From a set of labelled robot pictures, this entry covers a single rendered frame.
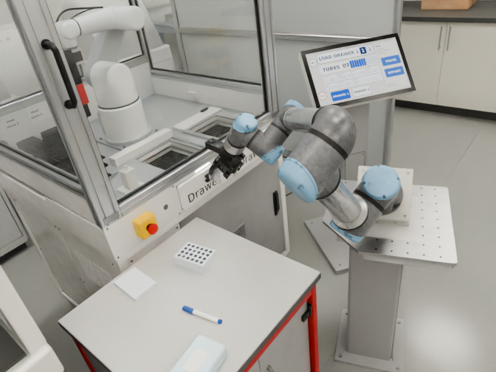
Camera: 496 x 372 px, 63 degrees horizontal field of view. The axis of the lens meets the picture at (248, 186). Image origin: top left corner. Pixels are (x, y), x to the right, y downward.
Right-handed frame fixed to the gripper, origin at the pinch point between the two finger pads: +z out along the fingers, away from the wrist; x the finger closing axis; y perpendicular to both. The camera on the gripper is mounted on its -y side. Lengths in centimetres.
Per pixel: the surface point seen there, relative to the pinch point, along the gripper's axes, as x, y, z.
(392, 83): 97, 20, -25
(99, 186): -43.1, -14.7, -10.9
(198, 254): -28.2, 20.7, 0.3
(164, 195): -20.9, -5.0, 3.1
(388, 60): 103, 11, -30
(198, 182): -5.3, -2.2, 4.0
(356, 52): 94, -2, -27
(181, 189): -14.0, -3.3, 2.4
